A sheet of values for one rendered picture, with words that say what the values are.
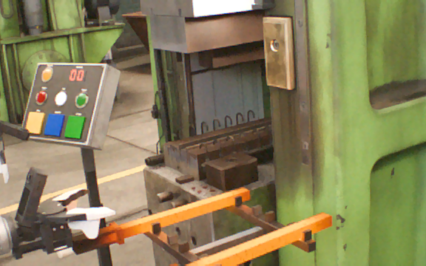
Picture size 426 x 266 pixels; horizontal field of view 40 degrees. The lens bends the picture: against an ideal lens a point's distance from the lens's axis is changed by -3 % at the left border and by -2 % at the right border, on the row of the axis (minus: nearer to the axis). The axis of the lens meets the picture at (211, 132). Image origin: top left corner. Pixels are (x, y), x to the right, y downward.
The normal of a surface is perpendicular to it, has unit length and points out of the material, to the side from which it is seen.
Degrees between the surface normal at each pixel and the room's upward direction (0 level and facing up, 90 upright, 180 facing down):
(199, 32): 90
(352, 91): 89
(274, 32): 90
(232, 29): 90
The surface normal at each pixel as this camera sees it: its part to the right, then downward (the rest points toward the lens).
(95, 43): 0.51, 0.19
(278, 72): -0.84, 0.22
